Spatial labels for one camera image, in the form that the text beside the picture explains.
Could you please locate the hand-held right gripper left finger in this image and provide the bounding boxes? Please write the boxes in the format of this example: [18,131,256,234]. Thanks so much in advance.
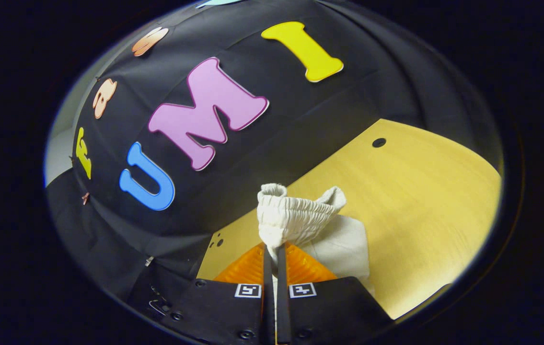
[164,243,275,345]

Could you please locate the white jeans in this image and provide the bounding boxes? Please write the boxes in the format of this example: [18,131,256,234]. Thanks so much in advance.
[256,183,376,298]

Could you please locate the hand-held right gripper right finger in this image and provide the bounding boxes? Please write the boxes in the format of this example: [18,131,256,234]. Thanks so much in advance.
[277,242,393,345]

